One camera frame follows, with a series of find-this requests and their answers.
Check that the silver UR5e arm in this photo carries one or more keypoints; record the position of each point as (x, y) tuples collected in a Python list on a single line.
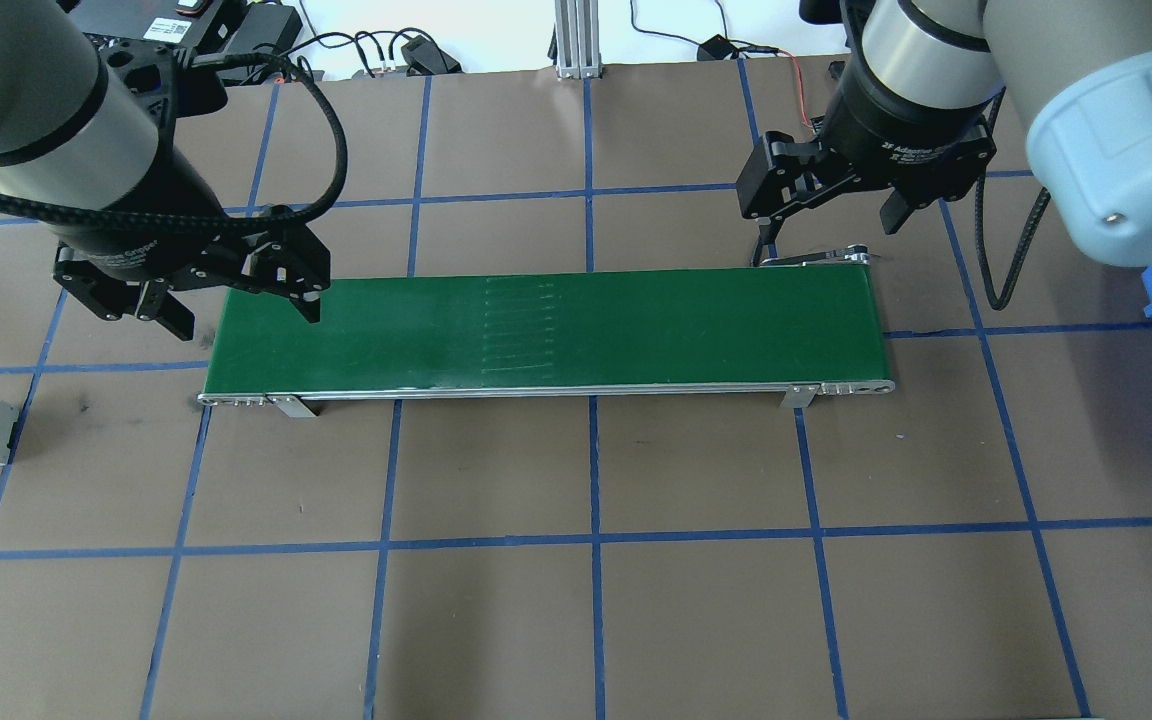
[(36, 90), (1116, 150)]

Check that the small black connector box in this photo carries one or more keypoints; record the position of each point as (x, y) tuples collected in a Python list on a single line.
[(716, 47)]

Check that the black power adapter brick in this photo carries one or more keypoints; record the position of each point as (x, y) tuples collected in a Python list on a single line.
[(431, 55)]

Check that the aluminium profile post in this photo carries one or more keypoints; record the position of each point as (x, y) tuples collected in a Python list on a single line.
[(576, 40)]

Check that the black labelled power supply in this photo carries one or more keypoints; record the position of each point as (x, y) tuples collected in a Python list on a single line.
[(256, 25)]

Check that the green belt conveyor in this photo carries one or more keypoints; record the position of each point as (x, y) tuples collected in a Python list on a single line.
[(536, 330)]

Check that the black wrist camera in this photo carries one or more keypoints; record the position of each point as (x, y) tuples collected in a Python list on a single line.
[(176, 75)]

